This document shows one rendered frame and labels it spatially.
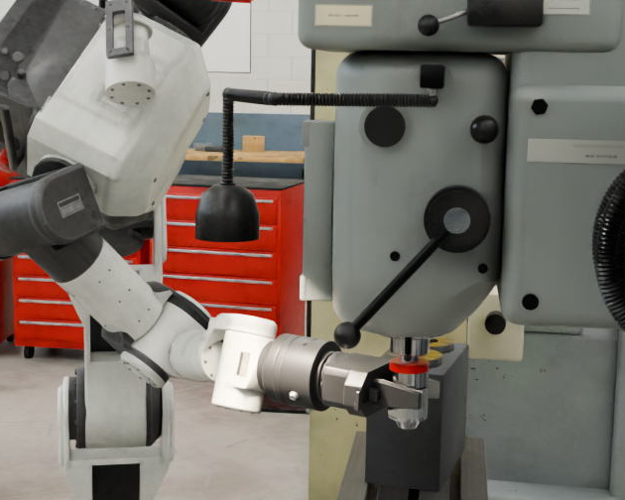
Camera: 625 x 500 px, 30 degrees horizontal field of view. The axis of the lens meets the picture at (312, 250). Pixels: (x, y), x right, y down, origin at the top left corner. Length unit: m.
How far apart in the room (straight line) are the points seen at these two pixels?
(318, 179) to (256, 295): 4.67
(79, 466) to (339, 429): 1.28
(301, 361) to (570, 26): 0.51
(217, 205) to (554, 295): 0.37
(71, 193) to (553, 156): 0.68
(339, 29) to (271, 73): 9.25
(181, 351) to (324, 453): 1.65
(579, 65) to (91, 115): 0.71
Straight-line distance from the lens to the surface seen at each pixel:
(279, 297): 5.98
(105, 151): 1.63
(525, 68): 1.24
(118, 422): 2.04
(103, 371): 2.02
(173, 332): 1.70
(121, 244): 2.02
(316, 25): 1.24
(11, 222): 1.60
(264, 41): 10.50
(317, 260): 1.36
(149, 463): 2.09
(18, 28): 1.73
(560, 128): 1.24
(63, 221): 1.58
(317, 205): 1.35
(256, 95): 1.17
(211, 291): 6.08
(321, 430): 3.24
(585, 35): 1.24
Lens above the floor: 1.61
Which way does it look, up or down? 9 degrees down
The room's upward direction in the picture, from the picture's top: 1 degrees clockwise
